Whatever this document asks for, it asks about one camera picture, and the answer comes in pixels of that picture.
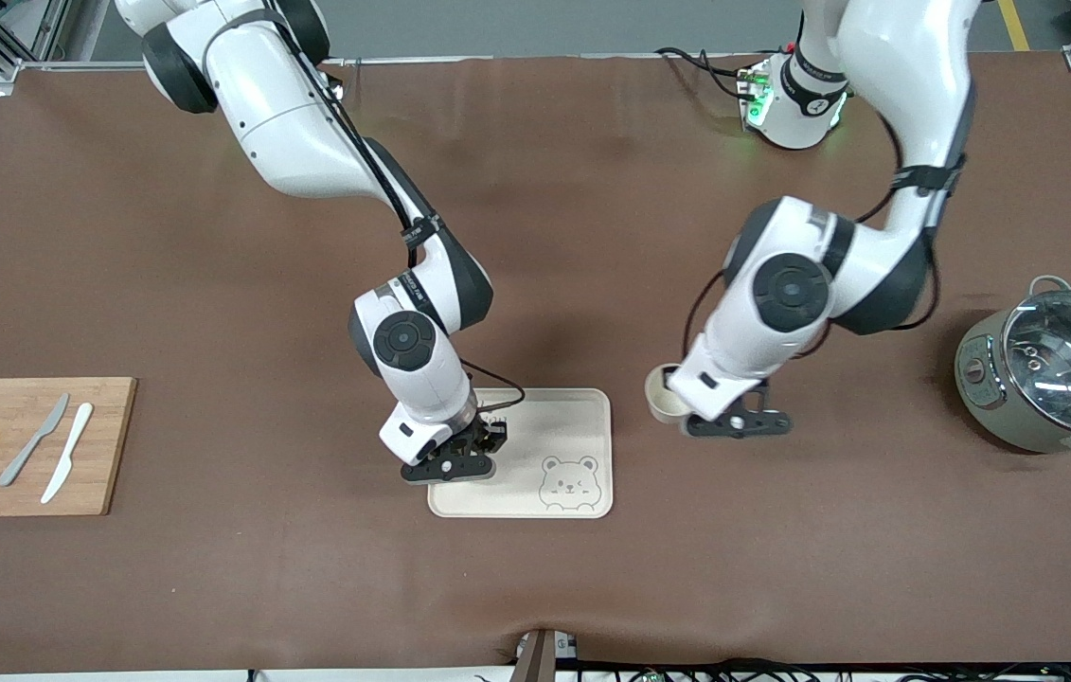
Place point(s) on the bamboo cutting board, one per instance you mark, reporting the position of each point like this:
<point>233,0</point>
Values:
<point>99,455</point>

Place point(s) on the grey plastic knife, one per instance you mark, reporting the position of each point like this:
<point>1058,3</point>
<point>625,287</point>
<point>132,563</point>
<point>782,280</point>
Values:
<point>22,459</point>

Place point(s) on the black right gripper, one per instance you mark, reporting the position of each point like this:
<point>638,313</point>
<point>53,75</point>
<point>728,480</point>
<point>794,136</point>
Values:
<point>484,435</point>

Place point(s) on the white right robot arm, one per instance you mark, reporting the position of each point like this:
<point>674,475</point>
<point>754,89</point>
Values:
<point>308,133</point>

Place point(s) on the grey-green cooking pot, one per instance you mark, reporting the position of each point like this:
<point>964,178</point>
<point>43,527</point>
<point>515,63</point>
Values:
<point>1018,431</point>

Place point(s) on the cream bear print tray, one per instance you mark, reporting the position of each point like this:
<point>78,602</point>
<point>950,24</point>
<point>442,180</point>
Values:
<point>554,426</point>

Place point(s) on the brown table cover mat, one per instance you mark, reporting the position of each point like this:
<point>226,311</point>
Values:
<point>166,284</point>

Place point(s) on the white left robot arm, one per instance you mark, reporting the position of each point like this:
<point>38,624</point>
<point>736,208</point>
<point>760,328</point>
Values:
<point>914,76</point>

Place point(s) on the white plastic knife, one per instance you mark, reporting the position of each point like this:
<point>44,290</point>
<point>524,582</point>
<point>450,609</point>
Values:
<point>78,431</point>

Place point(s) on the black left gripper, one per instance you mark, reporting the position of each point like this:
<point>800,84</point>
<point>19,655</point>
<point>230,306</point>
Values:
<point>669,373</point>

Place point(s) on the white IKEA cup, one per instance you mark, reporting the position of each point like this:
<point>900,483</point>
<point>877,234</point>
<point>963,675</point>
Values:
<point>660,393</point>

